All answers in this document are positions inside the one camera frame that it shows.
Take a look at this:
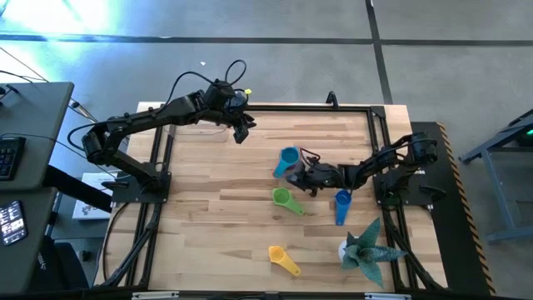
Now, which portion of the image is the yellow measuring cup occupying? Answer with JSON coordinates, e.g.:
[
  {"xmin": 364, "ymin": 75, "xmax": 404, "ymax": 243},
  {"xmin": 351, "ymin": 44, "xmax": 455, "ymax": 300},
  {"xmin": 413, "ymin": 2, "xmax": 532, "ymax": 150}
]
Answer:
[{"xmin": 267, "ymin": 245, "xmax": 302, "ymax": 278}]

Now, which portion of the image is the black tablet screen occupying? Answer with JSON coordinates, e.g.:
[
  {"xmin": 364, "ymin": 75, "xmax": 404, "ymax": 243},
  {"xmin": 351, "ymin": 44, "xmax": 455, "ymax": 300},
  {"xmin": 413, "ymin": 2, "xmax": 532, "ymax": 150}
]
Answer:
[{"xmin": 0, "ymin": 200, "xmax": 28, "ymax": 247}]

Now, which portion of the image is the blue measuring cup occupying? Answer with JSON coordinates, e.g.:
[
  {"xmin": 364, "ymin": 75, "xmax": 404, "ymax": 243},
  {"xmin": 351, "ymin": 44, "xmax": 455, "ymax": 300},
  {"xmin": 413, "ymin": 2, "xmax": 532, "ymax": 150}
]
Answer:
[{"xmin": 334, "ymin": 188, "xmax": 353, "ymax": 228}]

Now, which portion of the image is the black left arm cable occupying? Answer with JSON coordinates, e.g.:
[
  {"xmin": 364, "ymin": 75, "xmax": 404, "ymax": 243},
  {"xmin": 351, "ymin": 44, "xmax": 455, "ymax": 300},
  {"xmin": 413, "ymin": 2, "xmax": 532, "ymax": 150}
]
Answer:
[{"xmin": 165, "ymin": 58, "xmax": 248, "ymax": 106}]

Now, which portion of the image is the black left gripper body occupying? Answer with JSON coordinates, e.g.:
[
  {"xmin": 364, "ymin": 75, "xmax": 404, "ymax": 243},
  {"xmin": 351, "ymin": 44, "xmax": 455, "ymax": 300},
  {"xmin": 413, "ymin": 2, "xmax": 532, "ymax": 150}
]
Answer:
[{"xmin": 201, "ymin": 79, "xmax": 248, "ymax": 123}]

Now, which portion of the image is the black keyboard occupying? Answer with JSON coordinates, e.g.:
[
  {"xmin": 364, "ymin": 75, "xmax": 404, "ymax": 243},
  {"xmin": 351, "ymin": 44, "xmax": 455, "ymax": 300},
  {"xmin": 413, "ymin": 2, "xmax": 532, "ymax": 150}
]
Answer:
[{"xmin": 0, "ymin": 136, "xmax": 27, "ymax": 182}]

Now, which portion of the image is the black aluminium table frame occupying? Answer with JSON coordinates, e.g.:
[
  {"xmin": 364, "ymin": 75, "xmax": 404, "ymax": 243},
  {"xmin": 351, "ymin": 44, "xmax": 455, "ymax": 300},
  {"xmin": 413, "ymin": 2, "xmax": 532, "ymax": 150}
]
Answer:
[{"xmin": 98, "ymin": 102, "xmax": 449, "ymax": 293}]

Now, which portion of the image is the green measuring cup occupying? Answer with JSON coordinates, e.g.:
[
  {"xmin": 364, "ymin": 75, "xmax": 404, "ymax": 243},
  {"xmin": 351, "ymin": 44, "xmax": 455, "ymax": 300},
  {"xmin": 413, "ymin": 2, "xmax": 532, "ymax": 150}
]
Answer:
[{"xmin": 271, "ymin": 187, "xmax": 306, "ymax": 217}]

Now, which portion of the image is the white paper booklet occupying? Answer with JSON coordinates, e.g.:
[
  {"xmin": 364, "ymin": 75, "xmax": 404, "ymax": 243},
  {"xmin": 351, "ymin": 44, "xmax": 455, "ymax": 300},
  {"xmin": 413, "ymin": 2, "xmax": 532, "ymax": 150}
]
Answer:
[{"xmin": 72, "ymin": 171, "xmax": 122, "ymax": 221}]

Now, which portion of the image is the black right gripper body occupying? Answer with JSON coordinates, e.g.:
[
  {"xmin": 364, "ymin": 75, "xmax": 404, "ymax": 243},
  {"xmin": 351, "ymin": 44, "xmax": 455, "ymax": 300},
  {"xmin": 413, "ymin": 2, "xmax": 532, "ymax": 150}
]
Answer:
[{"xmin": 301, "ymin": 162, "xmax": 347, "ymax": 198}]

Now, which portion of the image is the black mat with hazard stripe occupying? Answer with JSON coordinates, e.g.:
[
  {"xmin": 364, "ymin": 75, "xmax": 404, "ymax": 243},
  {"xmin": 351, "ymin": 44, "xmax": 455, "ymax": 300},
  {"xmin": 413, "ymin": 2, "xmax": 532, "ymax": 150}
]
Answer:
[{"xmin": 410, "ymin": 121, "xmax": 497, "ymax": 295}]

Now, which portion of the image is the blue-grey metal table frame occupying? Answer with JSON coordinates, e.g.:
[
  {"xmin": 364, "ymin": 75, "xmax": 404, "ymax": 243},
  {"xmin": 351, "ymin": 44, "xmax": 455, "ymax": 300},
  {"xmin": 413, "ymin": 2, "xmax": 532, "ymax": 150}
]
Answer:
[{"xmin": 459, "ymin": 108, "xmax": 533, "ymax": 245}]

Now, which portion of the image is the dark red gripper cable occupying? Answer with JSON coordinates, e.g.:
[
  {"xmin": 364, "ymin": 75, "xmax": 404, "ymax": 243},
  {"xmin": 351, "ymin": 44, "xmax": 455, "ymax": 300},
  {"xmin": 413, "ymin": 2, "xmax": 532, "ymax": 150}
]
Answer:
[{"xmin": 299, "ymin": 147, "xmax": 322, "ymax": 168}]

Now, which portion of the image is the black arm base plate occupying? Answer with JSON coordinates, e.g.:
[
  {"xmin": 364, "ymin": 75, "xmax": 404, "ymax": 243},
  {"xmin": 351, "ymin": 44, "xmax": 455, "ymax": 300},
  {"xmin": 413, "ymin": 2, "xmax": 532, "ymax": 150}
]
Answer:
[
  {"xmin": 110, "ymin": 171, "xmax": 172, "ymax": 204},
  {"xmin": 372, "ymin": 172, "xmax": 435, "ymax": 207}
]

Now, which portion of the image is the black office chair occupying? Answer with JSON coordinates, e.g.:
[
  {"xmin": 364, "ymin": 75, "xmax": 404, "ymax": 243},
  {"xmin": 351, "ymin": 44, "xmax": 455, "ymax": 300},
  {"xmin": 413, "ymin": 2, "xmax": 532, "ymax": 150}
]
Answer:
[{"xmin": 27, "ymin": 236, "xmax": 92, "ymax": 293}]

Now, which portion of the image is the grey desk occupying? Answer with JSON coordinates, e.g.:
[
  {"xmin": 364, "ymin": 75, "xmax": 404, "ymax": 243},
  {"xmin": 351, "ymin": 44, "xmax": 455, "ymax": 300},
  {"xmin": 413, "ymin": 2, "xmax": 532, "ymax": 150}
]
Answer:
[{"xmin": 0, "ymin": 81, "xmax": 76, "ymax": 293}]

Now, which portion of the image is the teal measuring cup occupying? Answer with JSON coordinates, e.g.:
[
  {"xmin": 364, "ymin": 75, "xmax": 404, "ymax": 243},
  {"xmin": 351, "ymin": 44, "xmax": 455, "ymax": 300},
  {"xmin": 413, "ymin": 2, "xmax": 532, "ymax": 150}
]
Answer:
[{"xmin": 271, "ymin": 146, "xmax": 301, "ymax": 180}]

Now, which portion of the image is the artificial green succulent plant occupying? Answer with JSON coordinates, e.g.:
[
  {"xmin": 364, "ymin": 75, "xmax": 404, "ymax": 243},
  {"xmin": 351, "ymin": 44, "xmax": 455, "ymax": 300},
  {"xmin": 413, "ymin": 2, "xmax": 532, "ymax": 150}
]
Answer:
[{"xmin": 339, "ymin": 217, "xmax": 409, "ymax": 288}]

